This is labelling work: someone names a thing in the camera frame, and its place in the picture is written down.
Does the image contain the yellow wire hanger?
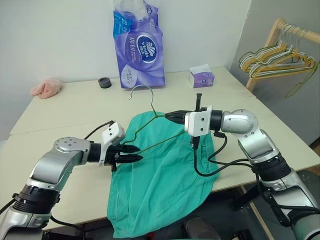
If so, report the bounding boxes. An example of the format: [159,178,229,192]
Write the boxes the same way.
[250,39,318,80]

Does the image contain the wooden clothes rack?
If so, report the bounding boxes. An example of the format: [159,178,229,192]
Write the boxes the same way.
[245,17,320,92]

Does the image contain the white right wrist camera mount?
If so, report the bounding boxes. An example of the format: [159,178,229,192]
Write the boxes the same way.
[184,105,214,138]

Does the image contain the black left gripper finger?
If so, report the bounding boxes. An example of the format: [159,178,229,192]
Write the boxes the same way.
[119,154,144,164]
[119,144,140,154]

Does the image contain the pink plush cloth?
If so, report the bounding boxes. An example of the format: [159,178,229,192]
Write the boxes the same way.
[29,78,64,100]

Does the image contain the black table bracket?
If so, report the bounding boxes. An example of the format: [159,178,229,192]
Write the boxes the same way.
[229,183,262,211]

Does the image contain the dark grey rounded object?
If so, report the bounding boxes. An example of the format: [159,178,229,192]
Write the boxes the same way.
[184,215,214,240]

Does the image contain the green shorts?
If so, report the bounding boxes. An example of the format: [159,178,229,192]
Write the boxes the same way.
[106,111,221,239]

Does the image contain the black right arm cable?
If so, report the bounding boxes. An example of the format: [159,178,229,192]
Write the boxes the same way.
[192,130,320,222]

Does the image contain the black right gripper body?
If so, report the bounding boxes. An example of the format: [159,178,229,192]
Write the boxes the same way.
[179,93,203,150]

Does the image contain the olive wire hanger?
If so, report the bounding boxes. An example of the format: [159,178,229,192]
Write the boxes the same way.
[238,41,287,70]

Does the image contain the black tape roll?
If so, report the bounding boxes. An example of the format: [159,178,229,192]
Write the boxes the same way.
[97,77,112,89]

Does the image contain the white wire hanger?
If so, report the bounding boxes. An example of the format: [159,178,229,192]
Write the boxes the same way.
[240,23,312,74]

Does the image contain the purple tissue paper pack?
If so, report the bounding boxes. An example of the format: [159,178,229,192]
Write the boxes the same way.
[111,0,167,90]

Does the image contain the light green wire hanger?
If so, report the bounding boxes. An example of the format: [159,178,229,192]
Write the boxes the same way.
[285,57,319,99]

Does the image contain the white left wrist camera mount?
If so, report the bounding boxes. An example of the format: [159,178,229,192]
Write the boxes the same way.
[98,121,126,167]

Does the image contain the purple tissue box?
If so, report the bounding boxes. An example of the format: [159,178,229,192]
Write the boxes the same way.
[188,63,216,89]

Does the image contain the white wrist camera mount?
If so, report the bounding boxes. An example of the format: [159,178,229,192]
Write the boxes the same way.
[98,121,126,167]
[184,105,214,138]

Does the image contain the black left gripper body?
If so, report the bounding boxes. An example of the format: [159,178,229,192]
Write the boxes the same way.
[105,144,124,173]

